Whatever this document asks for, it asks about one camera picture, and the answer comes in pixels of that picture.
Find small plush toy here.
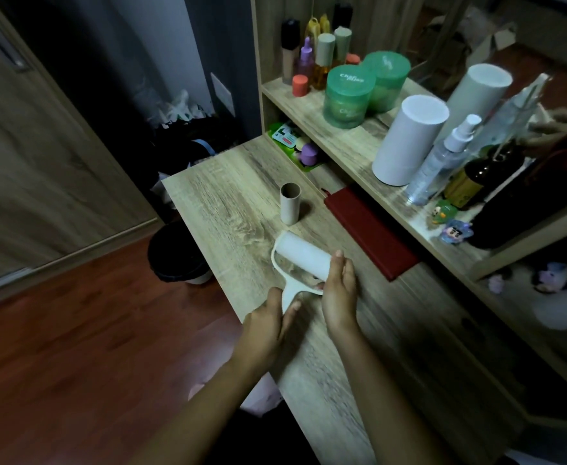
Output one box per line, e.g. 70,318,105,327
533,261,567,294

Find white lint roller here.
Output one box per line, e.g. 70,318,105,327
270,231,333,316

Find black trash bin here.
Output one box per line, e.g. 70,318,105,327
147,220,214,286

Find black bottle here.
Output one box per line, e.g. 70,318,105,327
332,2,353,32

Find small green duck figurine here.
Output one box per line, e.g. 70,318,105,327
431,199,458,225

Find empty cardboard tube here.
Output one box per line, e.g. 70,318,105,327
280,183,302,226

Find dark red notebook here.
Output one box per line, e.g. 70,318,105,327
323,186,420,282

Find person's right hand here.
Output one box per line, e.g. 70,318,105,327
314,251,360,337

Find white wall outlet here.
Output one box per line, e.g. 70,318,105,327
210,72,236,118

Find dark bottle with yellow label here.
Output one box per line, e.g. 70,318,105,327
442,140,526,211

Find purple dropper bottle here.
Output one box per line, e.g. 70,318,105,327
297,37,315,81

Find metal door handle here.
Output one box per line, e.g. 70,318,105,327
0,5,31,73

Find bottle with green cap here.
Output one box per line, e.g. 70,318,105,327
333,26,353,66

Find person's right forearm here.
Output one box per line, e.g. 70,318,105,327
331,326,458,465

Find person's left forearm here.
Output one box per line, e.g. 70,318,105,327
128,356,274,465

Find white cylinder container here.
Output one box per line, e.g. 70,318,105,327
436,63,513,143
372,94,450,187

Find black bag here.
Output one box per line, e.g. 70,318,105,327
150,116,238,223

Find clear spray bottle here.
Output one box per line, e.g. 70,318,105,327
404,113,483,207

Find white plastic bags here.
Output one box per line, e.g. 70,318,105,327
145,89,216,132

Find pale pink cloth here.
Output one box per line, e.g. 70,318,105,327
189,373,284,418

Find amber bottle with sage cap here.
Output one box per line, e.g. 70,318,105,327
312,33,336,91

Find cardboard box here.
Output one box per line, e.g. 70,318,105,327
419,9,519,88

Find wooden wardrobe door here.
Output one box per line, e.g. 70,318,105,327
0,0,160,313

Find green round jar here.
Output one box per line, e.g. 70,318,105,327
323,64,377,129
361,50,411,115

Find red and white card pack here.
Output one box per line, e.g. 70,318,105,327
273,125,303,150

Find large dark red bottle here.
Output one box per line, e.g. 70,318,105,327
465,121,567,251

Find wooden shelf unit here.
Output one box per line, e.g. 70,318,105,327
249,0,567,431

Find clear plastic package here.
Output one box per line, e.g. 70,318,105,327
467,72,553,160

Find black-capped foundation bottle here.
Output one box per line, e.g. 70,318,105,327
281,18,301,86

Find green plastic tray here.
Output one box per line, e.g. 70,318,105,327
268,122,330,173

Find small blue figurine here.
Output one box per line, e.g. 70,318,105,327
439,219,474,245

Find person's left hand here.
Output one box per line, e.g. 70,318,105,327
232,300,303,379

